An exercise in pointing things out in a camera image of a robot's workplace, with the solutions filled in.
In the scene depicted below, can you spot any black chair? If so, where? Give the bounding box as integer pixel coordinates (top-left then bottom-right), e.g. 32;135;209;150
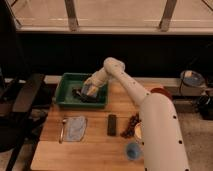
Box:
0;0;46;171

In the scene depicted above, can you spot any blue cloth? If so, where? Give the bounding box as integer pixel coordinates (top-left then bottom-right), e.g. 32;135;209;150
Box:
65;116;87;142

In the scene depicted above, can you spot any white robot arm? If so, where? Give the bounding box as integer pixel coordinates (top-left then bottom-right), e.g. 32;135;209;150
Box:
81;57;190;171

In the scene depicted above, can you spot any wooden cutting board table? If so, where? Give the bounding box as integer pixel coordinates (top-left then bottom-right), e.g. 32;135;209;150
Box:
30;82;158;171

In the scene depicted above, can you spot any red small bowl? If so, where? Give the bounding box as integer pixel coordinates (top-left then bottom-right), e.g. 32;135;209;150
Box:
151;87;173;100

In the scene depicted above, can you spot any yellow orange cup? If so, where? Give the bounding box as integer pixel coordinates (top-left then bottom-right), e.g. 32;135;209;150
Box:
134;123;142;143

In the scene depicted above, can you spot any dark utensil in tray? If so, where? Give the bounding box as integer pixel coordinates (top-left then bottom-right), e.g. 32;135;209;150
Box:
72;88;93;102

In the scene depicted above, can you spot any blue small cup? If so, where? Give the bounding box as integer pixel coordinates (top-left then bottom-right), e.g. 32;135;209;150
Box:
125;142;142;160

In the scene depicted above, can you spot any blue sponge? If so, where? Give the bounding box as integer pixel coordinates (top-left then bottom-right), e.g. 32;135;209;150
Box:
81;85;98;98

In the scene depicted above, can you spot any blue bowl in background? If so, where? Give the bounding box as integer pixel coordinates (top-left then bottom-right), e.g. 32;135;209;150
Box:
180;70;205;87

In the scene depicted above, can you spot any dark red grape bunch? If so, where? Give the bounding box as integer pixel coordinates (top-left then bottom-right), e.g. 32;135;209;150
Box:
120;113;141;138

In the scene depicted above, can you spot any green plastic tray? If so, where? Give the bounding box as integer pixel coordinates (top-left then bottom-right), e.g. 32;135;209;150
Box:
55;73;108;109

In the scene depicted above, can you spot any metal spoon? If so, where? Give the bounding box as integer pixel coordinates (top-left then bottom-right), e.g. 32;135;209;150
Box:
59;118;67;144

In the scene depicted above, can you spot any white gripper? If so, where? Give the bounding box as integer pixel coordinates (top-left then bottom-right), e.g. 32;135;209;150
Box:
84;74;102;95

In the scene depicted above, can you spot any black rectangular block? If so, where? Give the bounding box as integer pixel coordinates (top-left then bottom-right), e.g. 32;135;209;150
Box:
107;114;117;136

